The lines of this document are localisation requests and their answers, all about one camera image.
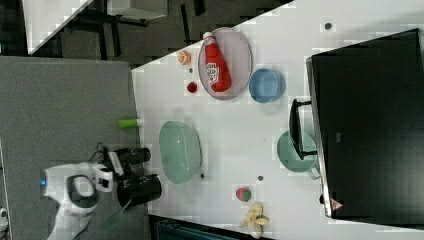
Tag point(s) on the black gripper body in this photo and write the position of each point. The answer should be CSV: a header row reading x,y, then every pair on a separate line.
x,y
136,190

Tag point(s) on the green strainer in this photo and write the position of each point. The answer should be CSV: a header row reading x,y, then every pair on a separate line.
x,y
180,151

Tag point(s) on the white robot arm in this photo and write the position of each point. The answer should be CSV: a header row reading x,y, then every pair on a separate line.
x,y
76,189

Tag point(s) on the green marker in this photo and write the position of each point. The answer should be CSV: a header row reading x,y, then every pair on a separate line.
x,y
130,123

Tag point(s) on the red green strawberry toy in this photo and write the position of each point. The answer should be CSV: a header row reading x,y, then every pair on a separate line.
x,y
243,194

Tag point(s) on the small red strawberry toy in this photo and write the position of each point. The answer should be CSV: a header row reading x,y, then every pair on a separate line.
x,y
192,87

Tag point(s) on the peeled banana toy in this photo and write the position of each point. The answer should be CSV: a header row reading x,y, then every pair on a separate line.
x,y
255,220

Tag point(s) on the orange slice toy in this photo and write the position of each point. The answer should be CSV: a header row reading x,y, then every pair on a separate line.
x,y
184,57

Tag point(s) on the red ketchup bottle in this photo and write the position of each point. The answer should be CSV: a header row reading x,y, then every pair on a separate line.
x,y
216,68

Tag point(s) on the green mug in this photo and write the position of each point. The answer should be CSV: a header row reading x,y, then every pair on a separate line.
x,y
290,159

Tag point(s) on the blue bowl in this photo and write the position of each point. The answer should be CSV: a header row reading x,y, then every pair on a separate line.
x,y
266,85

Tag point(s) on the grey round plate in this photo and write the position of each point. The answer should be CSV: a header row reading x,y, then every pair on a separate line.
x,y
237,54

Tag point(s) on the black toaster oven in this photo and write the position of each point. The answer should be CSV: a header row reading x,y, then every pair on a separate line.
x,y
367,102

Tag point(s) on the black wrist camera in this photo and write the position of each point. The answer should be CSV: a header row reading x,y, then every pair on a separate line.
x,y
120,161

